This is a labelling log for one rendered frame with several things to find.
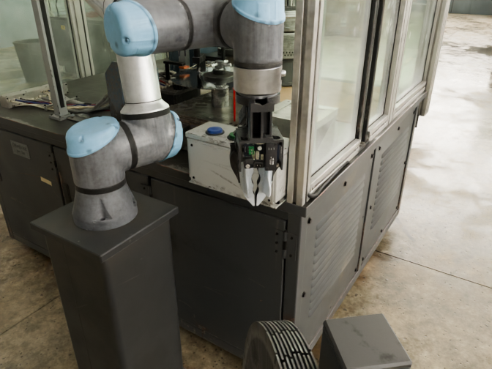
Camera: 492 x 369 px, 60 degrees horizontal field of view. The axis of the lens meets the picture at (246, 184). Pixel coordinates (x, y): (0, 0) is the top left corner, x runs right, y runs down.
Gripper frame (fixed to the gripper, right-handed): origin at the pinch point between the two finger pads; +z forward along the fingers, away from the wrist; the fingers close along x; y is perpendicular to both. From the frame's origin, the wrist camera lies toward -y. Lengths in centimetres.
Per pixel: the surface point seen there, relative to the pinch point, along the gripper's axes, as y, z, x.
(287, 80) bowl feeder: -139, 12, 35
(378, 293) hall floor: -71, 91, 65
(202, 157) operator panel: -36.8, 7.3, -9.1
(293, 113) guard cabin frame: -25.5, -7.3, 12.4
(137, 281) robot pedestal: -16.1, 30.4, -26.4
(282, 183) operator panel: -25.1, 10.4, 10.3
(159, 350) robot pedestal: -19, 58, -24
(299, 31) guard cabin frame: -25.3, -25.4, 12.7
